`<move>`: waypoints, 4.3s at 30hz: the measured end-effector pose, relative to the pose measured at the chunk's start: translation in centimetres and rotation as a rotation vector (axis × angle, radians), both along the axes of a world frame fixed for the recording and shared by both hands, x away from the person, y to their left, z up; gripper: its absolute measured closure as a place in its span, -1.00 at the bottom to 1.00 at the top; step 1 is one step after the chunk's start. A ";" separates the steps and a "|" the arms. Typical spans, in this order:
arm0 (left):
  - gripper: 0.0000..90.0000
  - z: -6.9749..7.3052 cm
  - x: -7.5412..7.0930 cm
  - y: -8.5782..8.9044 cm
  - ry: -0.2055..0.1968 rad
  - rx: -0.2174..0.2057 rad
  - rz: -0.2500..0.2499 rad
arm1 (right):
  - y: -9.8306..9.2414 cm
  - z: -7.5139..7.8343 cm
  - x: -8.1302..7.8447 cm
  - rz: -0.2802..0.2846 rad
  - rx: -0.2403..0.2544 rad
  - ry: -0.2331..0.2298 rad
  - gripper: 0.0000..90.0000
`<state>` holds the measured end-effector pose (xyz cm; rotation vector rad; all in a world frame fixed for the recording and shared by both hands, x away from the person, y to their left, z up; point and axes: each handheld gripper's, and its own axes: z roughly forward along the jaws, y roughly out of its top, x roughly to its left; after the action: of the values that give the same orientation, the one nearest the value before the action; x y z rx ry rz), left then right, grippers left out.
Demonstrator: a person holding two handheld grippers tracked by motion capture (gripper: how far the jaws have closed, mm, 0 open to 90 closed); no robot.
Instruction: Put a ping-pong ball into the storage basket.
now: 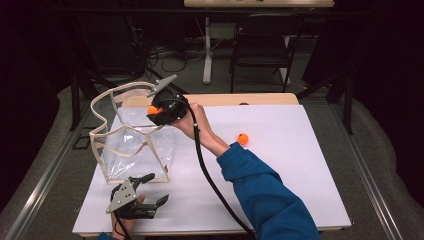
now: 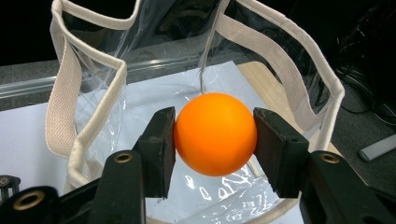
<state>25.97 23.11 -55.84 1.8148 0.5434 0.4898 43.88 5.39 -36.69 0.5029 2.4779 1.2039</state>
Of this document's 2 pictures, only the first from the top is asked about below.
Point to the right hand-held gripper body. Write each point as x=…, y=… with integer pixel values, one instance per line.
x=175, y=106

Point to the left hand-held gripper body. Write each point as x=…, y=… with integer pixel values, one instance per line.
x=125, y=198

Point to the orange ping pong ball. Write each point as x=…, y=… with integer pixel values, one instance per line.
x=152, y=110
x=243, y=138

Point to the clear plastic bag cream trim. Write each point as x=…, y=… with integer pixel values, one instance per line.
x=133, y=156

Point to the person's right hand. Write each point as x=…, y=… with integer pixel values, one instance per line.
x=196, y=123

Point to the person's left hand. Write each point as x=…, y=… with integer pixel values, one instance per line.
x=125, y=228

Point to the white-legged wooden desk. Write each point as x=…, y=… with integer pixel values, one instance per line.
x=208, y=50

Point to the black metal stand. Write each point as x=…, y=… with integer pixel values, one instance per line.
x=75, y=100
x=349, y=106

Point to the wooden table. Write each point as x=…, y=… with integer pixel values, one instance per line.
x=266, y=99

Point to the black horizontal bar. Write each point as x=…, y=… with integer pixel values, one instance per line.
x=133, y=11

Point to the black folding chair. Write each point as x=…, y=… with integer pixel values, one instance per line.
x=260, y=43

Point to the white board sheet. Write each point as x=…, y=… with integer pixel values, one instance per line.
x=283, y=173

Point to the aluminium floor rail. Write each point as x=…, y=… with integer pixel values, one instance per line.
x=33, y=200
x=376, y=200

